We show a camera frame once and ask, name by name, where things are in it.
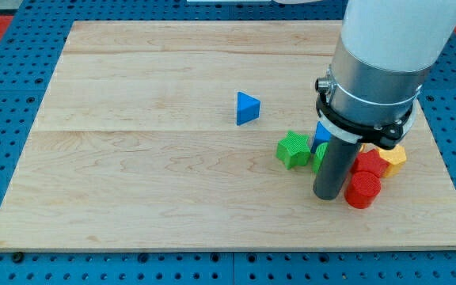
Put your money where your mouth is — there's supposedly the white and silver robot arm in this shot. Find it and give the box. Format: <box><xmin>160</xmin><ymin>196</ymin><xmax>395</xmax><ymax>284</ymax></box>
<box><xmin>316</xmin><ymin>0</ymin><xmax>456</xmax><ymax>150</ymax></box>

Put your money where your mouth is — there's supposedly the blue triangle block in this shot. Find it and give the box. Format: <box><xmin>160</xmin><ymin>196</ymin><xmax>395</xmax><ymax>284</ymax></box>
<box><xmin>236</xmin><ymin>92</ymin><xmax>260</xmax><ymax>125</ymax></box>

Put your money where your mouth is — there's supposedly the green star block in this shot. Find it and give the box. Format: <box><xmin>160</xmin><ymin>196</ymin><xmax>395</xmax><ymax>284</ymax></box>
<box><xmin>275</xmin><ymin>131</ymin><xmax>311</xmax><ymax>169</ymax></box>

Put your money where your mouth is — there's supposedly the wooden board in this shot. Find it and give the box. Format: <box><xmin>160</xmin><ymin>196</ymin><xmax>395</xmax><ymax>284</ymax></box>
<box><xmin>0</xmin><ymin>21</ymin><xmax>456</xmax><ymax>253</ymax></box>

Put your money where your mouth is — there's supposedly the green cylinder block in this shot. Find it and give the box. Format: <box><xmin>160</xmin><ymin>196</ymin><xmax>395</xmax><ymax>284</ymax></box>
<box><xmin>312</xmin><ymin>142</ymin><xmax>329</xmax><ymax>173</ymax></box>

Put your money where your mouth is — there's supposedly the blue cube block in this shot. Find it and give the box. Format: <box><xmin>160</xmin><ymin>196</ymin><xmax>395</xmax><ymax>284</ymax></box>
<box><xmin>310</xmin><ymin>121</ymin><xmax>331</xmax><ymax>154</ymax></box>

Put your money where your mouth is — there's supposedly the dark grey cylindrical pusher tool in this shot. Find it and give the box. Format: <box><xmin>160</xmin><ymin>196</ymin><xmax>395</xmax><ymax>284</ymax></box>
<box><xmin>313</xmin><ymin>136</ymin><xmax>361</xmax><ymax>200</ymax></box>

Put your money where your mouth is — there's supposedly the red cylinder block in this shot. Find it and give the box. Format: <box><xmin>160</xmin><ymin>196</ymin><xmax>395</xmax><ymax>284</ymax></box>
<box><xmin>344</xmin><ymin>171</ymin><xmax>382</xmax><ymax>209</ymax></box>

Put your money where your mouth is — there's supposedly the red star block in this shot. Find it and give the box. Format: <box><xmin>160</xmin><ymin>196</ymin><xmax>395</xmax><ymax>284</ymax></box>
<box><xmin>350</xmin><ymin>149</ymin><xmax>389</xmax><ymax>178</ymax></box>

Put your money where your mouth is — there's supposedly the yellow hexagon block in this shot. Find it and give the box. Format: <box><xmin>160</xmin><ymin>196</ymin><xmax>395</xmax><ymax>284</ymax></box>
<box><xmin>377</xmin><ymin>145</ymin><xmax>407</xmax><ymax>177</ymax></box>

